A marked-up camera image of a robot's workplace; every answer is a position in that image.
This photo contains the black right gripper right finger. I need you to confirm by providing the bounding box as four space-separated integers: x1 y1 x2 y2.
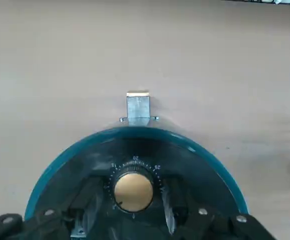
162 177 275 240

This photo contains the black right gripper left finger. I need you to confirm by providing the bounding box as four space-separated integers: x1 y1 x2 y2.
0 176 103 240

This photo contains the gold air fryer knob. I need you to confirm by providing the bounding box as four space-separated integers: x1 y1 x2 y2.
112 166 155 214

